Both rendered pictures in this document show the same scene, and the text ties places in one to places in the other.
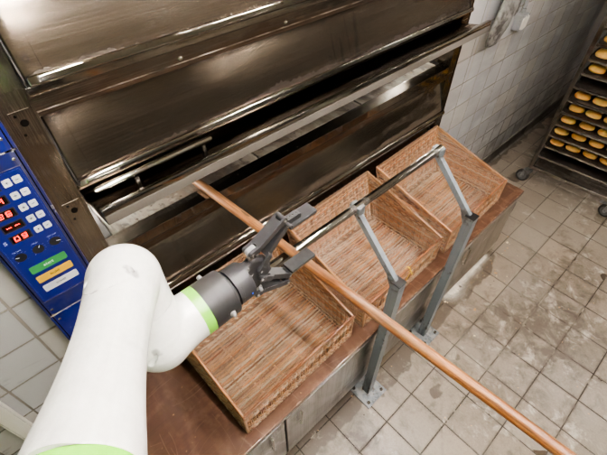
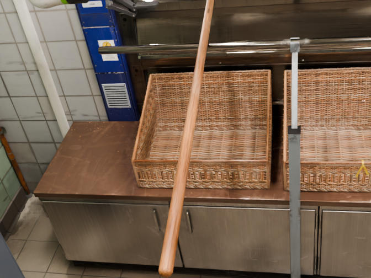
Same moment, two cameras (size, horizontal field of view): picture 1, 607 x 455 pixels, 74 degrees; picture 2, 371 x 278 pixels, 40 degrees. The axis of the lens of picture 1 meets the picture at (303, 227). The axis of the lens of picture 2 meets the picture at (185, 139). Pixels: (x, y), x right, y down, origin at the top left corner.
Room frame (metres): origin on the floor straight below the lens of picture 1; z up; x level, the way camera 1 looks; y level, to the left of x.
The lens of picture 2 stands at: (-0.17, -1.30, 2.04)
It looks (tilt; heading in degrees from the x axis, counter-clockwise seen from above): 38 degrees down; 59
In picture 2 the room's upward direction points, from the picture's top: 10 degrees counter-clockwise
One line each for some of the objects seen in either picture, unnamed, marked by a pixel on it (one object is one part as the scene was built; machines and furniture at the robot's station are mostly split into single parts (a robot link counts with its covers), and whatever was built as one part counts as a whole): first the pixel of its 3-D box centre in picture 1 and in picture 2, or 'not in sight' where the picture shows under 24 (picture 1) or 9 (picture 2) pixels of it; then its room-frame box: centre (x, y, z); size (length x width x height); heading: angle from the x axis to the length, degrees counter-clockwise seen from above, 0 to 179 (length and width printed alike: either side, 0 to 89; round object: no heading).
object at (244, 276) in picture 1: (248, 274); not in sight; (0.46, 0.10, 1.48); 0.09 x 0.07 x 0.08; 134
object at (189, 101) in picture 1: (327, 43); not in sight; (1.40, -0.08, 1.54); 1.79 x 0.11 x 0.19; 133
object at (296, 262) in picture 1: (299, 259); (147, 4); (0.55, 0.01, 1.42); 0.07 x 0.03 x 0.01; 134
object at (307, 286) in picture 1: (262, 322); (205, 127); (0.80, 0.16, 0.72); 0.56 x 0.49 x 0.28; 134
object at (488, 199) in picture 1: (440, 184); not in sight; (1.63, -0.72, 0.72); 0.56 x 0.49 x 0.28; 134
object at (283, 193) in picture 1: (322, 165); (346, 28); (1.40, -0.08, 1.02); 1.79 x 0.11 x 0.19; 133
